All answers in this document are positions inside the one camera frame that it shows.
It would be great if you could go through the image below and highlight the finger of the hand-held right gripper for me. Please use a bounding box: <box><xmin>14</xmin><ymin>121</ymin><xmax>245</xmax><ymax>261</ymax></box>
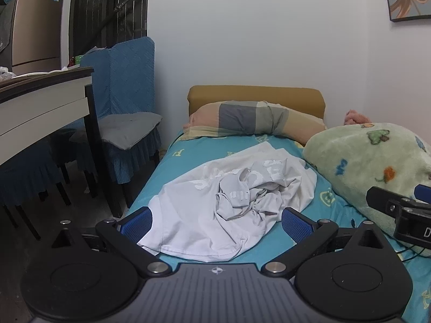
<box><xmin>366</xmin><ymin>186</ymin><xmax>418</xmax><ymax>215</ymax></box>
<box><xmin>414</xmin><ymin>184</ymin><xmax>431</xmax><ymax>206</ymax></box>

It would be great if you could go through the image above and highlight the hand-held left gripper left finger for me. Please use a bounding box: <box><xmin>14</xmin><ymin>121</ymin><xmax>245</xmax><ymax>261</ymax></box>
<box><xmin>50</xmin><ymin>206</ymin><xmax>172</xmax><ymax>278</ymax></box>

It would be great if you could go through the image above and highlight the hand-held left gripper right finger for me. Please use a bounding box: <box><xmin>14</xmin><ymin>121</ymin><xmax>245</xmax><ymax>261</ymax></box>
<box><xmin>261</xmin><ymin>208</ymin><xmax>388</xmax><ymax>280</ymax></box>

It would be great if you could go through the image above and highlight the white t-shirt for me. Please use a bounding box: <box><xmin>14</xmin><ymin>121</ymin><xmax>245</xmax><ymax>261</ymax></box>
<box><xmin>137</xmin><ymin>141</ymin><xmax>318</xmax><ymax>262</ymax></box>

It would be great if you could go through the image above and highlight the bed with teal sheet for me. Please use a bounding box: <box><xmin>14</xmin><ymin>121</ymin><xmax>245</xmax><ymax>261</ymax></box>
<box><xmin>126</xmin><ymin>131</ymin><xmax>431</xmax><ymax>323</ymax></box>

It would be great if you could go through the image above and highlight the green printed fleece blanket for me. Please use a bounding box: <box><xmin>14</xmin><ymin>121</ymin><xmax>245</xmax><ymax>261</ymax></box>
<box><xmin>302</xmin><ymin>123</ymin><xmax>431</xmax><ymax>259</ymax></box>

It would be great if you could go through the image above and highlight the pink fluffy cloth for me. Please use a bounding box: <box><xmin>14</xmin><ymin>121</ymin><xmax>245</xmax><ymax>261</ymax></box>
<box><xmin>343</xmin><ymin>109</ymin><xmax>373</xmax><ymax>126</ymax></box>

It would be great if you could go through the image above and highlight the grey seat cushion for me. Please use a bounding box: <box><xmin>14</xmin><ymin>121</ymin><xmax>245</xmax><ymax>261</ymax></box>
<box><xmin>69</xmin><ymin>112</ymin><xmax>163</xmax><ymax>150</ymax></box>

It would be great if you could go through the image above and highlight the chair with blue skirted cover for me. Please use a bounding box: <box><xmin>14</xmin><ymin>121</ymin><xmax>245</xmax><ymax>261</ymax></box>
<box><xmin>0</xmin><ymin>131</ymin><xmax>78</xmax><ymax>239</ymax></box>

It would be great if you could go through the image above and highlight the checked pastel pillow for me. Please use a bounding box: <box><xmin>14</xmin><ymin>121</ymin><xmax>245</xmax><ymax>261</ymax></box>
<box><xmin>183</xmin><ymin>100</ymin><xmax>328</xmax><ymax>147</ymax></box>

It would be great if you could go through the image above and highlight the mustard padded headboard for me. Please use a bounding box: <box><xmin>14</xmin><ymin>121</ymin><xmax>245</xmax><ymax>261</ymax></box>
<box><xmin>187</xmin><ymin>86</ymin><xmax>326</xmax><ymax>128</ymax></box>

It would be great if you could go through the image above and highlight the white table with dark legs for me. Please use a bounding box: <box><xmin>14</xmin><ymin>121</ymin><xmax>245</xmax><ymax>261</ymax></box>
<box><xmin>0</xmin><ymin>66</ymin><xmax>117</xmax><ymax>219</ymax></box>

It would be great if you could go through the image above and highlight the dark metal grille door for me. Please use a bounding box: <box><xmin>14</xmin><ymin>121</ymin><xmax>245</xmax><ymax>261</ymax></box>
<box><xmin>69</xmin><ymin>0</ymin><xmax>149</xmax><ymax>61</ymax></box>

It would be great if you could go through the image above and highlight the champagne refrigerator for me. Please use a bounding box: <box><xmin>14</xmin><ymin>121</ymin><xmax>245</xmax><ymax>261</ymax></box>
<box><xmin>10</xmin><ymin>0</ymin><xmax>64</xmax><ymax>75</ymax></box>

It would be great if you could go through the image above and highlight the grey hanging cloth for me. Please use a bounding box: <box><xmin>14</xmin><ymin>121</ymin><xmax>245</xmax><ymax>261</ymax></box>
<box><xmin>0</xmin><ymin>0</ymin><xmax>17</xmax><ymax>71</ymax></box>

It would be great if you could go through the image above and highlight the black cable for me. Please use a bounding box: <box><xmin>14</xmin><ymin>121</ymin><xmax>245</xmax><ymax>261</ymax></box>
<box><xmin>397</xmin><ymin>242</ymin><xmax>431</xmax><ymax>264</ymax></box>

